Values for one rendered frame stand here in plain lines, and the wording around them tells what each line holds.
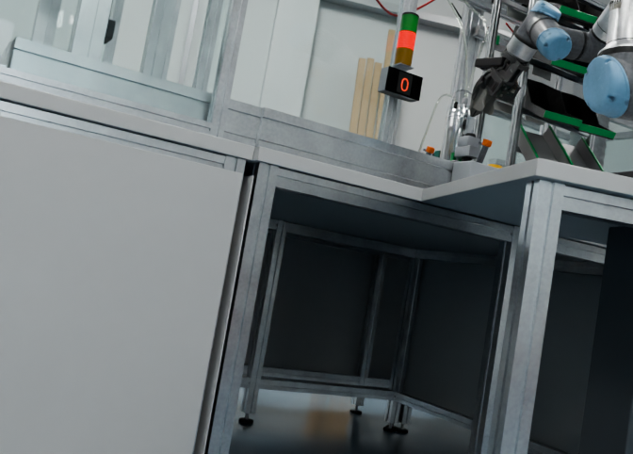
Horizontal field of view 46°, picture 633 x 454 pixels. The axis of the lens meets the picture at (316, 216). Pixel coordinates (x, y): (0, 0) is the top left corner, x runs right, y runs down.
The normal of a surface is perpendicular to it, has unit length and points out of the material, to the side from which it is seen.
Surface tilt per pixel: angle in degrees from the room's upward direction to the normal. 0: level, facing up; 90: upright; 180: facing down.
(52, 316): 90
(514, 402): 90
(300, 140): 90
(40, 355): 90
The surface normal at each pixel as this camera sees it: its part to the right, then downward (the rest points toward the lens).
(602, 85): -0.98, -0.02
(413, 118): 0.18, -0.05
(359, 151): 0.48, 0.00
